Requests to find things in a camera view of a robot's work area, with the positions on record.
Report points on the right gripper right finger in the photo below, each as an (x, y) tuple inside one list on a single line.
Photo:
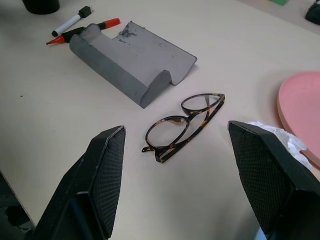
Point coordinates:
[(275, 180)]

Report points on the black and white marker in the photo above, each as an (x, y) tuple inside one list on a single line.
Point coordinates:
[(70, 22)]

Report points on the crumpled white tissue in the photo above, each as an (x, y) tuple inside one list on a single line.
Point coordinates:
[(295, 145)]

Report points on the black cup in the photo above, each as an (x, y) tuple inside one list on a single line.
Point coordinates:
[(40, 6)]

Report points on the pink plate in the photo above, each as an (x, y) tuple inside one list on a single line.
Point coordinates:
[(302, 105)]

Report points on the green block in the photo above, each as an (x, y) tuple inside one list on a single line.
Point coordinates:
[(280, 2)]

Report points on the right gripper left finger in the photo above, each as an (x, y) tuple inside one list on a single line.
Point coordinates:
[(82, 190)]

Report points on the grey wedge stand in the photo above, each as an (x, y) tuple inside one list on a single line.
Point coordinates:
[(140, 57)]

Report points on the red and black marker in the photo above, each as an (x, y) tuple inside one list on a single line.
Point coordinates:
[(111, 23)]

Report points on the tortoiseshell glasses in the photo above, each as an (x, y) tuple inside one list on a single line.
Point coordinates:
[(159, 154)]

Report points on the black sunglasses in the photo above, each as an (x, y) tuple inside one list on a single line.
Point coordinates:
[(313, 15)]

